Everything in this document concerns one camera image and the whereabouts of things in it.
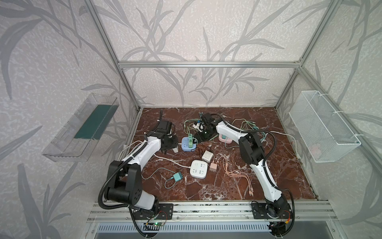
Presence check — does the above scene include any white usb charger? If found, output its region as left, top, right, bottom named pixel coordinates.
left=202, top=150, right=214, bottom=163

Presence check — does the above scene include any pink usb charger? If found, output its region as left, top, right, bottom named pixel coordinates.
left=210, top=163, right=217, bottom=172

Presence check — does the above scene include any blue power strip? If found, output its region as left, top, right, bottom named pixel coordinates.
left=181, top=137, right=197, bottom=152

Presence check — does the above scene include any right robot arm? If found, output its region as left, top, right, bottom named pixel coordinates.
left=200, top=113, right=289, bottom=218

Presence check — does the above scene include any teal usb charger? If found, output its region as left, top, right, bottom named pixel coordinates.
left=172, top=172, right=183, bottom=182

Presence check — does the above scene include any pink usb cable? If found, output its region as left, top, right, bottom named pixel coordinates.
left=216, top=155, right=255, bottom=197

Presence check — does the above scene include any clear plastic tray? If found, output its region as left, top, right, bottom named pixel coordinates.
left=42, top=93, right=119, bottom=162

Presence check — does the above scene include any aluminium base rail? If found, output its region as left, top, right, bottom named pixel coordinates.
left=87, top=200, right=338, bottom=223

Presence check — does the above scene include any light green usb cable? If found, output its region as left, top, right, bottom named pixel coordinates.
left=231, top=118, right=260, bottom=135

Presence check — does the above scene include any teal usb cable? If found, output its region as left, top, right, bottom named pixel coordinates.
left=249, top=122, right=268, bottom=144

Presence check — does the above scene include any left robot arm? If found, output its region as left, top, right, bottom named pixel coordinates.
left=97, top=119, right=178, bottom=214

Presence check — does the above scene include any white wire basket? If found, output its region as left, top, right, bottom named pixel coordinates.
left=289, top=91, right=362, bottom=163

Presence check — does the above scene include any green charger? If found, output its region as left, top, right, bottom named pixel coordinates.
left=187, top=133, right=194, bottom=148

